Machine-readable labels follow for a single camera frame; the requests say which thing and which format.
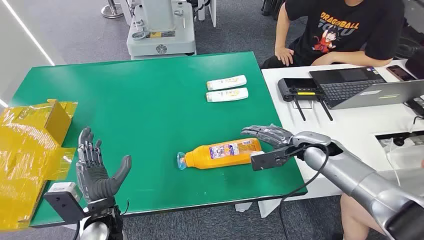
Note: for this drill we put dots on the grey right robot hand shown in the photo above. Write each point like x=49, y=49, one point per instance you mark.
x=275, y=136

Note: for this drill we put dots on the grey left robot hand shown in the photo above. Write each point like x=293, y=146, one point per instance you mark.
x=94, y=179

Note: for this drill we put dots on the orange bottle with printed label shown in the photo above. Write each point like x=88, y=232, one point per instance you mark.
x=202, y=158

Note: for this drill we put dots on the white robot base machine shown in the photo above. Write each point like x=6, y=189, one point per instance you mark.
x=165, y=36

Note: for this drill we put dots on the white tube bottle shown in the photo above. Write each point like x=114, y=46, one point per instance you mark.
x=227, y=82
x=227, y=95

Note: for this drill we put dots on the black remote controller with antennas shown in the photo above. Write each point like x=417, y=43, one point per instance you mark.
x=298, y=87

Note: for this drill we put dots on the yellow taped cardboard box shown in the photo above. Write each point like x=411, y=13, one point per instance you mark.
x=23, y=149

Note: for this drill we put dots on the grey open laptop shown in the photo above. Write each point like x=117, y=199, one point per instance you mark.
x=348, y=87

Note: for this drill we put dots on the person's bare leg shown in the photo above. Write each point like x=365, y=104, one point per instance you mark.
x=357, y=215

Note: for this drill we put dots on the person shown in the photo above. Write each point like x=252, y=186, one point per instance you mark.
x=344, y=30

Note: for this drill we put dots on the black smartphone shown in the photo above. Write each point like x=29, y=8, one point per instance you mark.
x=400, y=73

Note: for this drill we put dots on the black keyboard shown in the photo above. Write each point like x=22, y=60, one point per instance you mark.
x=417, y=106

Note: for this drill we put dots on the black bag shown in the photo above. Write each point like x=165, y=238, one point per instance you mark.
x=416, y=64

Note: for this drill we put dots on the metal stanchion base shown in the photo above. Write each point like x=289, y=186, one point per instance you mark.
x=112, y=11

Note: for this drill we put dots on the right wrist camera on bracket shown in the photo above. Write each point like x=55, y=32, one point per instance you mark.
x=265, y=161

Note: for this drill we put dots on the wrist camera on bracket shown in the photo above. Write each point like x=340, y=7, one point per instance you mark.
x=64, y=203
x=265, y=161

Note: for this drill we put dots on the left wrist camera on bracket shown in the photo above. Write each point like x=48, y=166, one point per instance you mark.
x=64, y=203

